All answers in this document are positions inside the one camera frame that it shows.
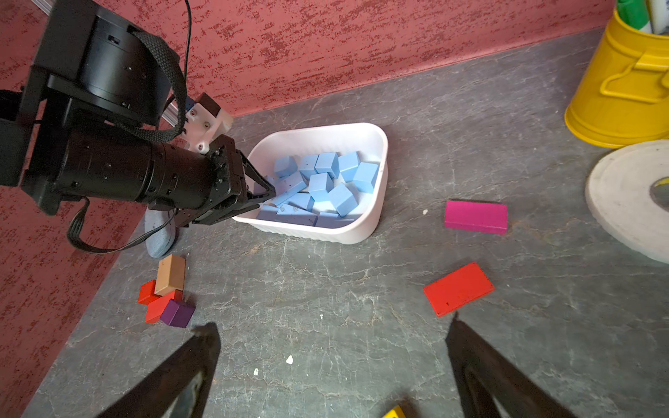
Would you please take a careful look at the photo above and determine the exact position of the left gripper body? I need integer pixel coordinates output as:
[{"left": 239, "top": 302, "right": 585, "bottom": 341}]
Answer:
[{"left": 174, "top": 134, "right": 276, "bottom": 227}]

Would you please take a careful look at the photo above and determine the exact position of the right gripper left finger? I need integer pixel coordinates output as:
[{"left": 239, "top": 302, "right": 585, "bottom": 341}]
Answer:
[{"left": 99, "top": 322, "right": 221, "bottom": 417}]

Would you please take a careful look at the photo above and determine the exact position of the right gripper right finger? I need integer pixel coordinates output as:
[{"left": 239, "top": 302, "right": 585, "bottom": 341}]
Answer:
[{"left": 445, "top": 316, "right": 574, "bottom": 417}]

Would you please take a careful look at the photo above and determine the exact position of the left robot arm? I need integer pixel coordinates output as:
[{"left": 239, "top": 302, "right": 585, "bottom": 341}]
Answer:
[{"left": 1, "top": 1, "right": 276, "bottom": 239}]

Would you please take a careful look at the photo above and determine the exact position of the purple cube block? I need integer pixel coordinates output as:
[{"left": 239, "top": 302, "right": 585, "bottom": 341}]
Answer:
[{"left": 160, "top": 300, "right": 195, "bottom": 328}]

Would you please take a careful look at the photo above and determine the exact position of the long red block left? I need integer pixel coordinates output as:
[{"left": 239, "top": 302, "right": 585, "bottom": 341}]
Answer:
[{"left": 145, "top": 290, "right": 183, "bottom": 324}]

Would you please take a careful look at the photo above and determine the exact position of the white plastic tray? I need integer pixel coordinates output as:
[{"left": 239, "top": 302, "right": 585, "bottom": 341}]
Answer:
[{"left": 233, "top": 123, "right": 389, "bottom": 245}]

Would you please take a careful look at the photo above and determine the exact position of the red block right cluster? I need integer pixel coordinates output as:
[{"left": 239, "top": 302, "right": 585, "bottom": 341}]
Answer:
[{"left": 423, "top": 262, "right": 495, "bottom": 317}]

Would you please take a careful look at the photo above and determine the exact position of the striped yellow block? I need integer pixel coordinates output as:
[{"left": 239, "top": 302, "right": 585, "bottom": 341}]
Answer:
[{"left": 383, "top": 406, "right": 406, "bottom": 418}]

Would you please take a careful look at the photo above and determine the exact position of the small red block left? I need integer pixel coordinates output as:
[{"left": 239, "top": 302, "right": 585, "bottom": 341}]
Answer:
[{"left": 138, "top": 280, "right": 160, "bottom": 306}]

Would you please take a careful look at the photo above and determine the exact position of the tan wooden block left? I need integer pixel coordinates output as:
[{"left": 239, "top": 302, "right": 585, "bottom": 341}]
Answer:
[{"left": 154, "top": 255, "right": 186, "bottom": 296}]

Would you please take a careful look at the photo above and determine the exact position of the magenta flat block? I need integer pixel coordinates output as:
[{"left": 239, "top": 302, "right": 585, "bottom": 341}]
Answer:
[{"left": 444, "top": 200, "right": 508, "bottom": 235}]

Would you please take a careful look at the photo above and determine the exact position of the white tape roll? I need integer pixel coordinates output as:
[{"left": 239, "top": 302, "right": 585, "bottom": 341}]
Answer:
[{"left": 585, "top": 139, "right": 668, "bottom": 264}]

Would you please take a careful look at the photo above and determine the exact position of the yellow pen holder can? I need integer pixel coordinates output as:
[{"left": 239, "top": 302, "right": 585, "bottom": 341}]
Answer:
[{"left": 564, "top": 11, "right": 668, "bottom": 149}]

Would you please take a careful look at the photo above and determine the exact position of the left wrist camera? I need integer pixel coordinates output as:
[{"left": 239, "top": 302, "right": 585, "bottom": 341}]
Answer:
[{"left": 181, "top": 93, "right": 233, "bottom": 155}]

